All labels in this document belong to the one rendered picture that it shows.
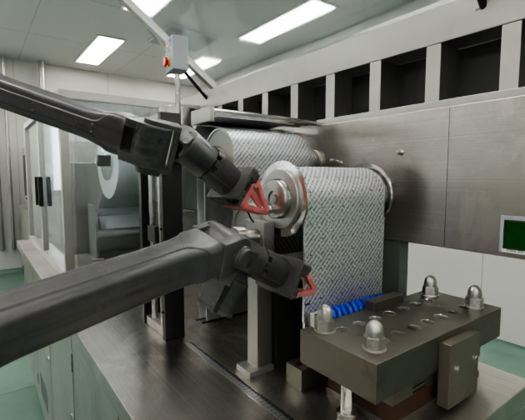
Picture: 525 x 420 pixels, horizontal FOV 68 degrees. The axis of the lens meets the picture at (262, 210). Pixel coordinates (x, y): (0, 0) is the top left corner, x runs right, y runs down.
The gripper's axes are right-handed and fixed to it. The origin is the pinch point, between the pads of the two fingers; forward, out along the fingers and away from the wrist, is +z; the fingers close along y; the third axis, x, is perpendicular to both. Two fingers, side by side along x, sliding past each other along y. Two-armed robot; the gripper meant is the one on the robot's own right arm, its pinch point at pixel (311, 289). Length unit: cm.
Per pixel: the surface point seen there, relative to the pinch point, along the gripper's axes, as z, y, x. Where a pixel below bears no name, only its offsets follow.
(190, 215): 6, -74, 11
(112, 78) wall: 31, -558, 200
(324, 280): 2.3, 0.2, 2.7
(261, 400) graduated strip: -1.7, 0.2, -21.4
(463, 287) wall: 264, -97, 65
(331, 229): -1.0, 0.3, 12.1
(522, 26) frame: 4, 21, 58
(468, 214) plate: 20.0, 14.1, 26.6
